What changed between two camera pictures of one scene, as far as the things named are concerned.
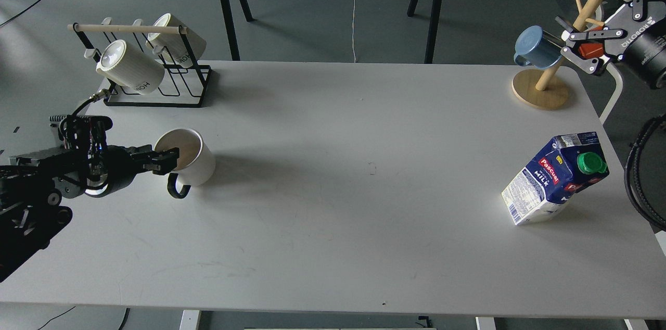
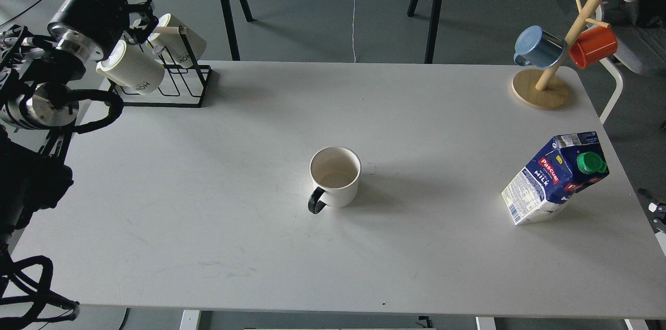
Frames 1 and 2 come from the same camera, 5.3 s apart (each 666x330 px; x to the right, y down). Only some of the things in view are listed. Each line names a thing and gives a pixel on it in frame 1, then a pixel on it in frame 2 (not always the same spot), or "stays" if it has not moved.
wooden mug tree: [545, 89] stays
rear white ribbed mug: [184, 50] stays
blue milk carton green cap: [568, 163] stays
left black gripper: [89, 165] to [94, 20]
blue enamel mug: [537, 48] stays
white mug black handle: [196, 162] to [335, 170]
